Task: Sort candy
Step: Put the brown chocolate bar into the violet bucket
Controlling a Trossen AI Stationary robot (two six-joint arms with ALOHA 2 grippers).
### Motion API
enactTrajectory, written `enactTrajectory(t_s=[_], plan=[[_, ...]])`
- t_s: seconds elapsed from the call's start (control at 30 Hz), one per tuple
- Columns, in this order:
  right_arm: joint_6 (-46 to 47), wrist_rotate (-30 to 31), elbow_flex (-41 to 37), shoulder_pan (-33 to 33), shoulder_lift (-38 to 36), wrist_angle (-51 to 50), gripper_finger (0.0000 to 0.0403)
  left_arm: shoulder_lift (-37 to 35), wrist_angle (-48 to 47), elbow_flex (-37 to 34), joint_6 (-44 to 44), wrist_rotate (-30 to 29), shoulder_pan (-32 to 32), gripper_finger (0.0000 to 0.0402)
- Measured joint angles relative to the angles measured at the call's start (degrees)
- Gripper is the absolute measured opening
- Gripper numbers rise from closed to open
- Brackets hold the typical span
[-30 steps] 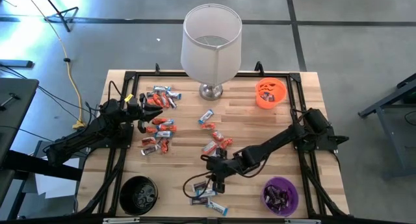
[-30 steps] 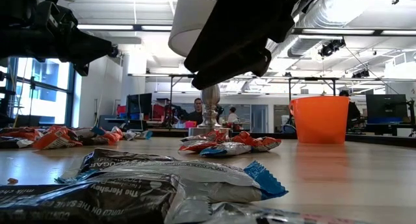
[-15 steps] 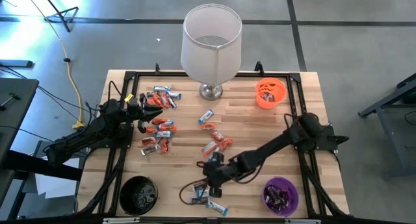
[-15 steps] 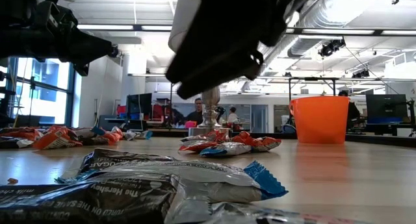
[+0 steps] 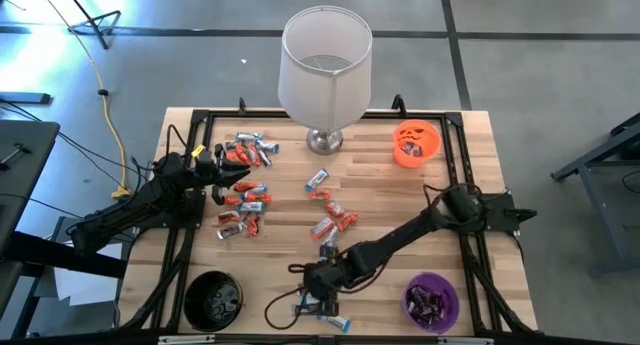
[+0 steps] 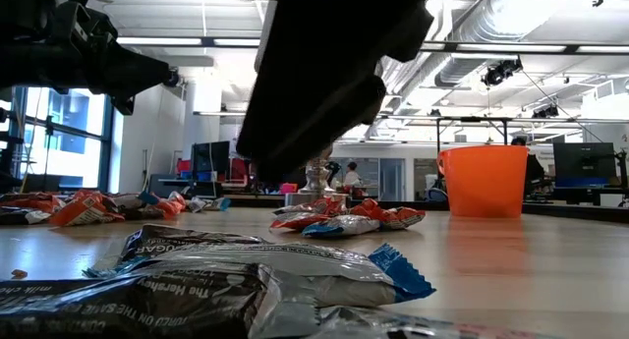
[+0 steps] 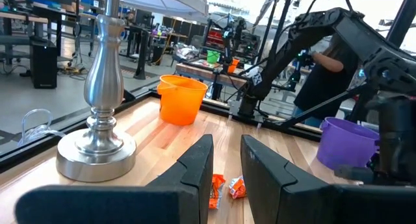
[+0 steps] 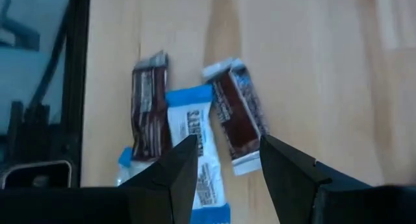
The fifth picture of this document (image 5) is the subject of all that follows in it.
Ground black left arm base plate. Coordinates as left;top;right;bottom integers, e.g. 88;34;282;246
149;187;208;232

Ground purple plastic bucket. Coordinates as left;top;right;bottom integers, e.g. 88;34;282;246
399;270;461;335

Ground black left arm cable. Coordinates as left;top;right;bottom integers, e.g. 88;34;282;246
164;123;196;159

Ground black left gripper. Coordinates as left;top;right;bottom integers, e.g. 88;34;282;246
192;143;252;207

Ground dark metal cart frame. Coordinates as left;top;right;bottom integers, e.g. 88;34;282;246
549;112;640;279

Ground orange plastic pumpkin bucket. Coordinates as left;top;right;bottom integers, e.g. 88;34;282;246
392;118;443;170

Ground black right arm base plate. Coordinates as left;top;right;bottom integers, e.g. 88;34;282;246
474;189;539;235

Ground black stand foot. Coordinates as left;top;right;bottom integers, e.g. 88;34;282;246
0;91;52;106

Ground black table support beam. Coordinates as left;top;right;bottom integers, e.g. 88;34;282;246
0;231;127;280

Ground black stand legs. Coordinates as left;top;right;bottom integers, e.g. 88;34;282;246
59;0;123;50

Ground silver table lamp white shade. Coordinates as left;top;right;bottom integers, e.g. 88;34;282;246
277;4;374;156

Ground yellow extension cable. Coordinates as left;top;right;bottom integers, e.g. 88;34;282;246
33;0;134;200

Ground black plastic bucket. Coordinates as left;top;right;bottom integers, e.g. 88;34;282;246
182;269;245;334

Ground black side table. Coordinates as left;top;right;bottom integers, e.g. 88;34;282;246
0;119;62;259

